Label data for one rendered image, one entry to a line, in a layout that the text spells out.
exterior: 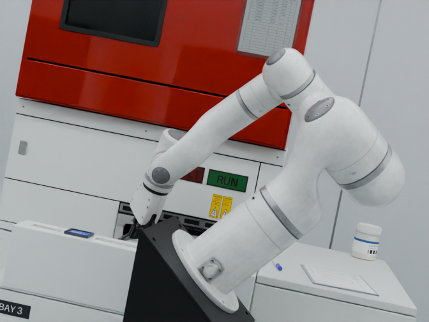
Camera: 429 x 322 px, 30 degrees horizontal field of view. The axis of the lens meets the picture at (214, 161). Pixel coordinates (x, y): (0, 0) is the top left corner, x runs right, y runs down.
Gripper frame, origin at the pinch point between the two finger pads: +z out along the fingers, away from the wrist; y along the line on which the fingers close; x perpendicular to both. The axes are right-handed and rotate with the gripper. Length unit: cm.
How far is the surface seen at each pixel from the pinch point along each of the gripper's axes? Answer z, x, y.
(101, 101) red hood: -21.1, -7.8, -33.3
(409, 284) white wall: 51, 184, -49
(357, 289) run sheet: -32, 21, 59
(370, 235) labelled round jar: -24, 56, 25
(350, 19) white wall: -41, 144, -127
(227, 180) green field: -15.8, 26.7, -7.5
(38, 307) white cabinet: -0.2, -36.4, 32.4
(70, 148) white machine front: -3.2, -10.9, -34.6
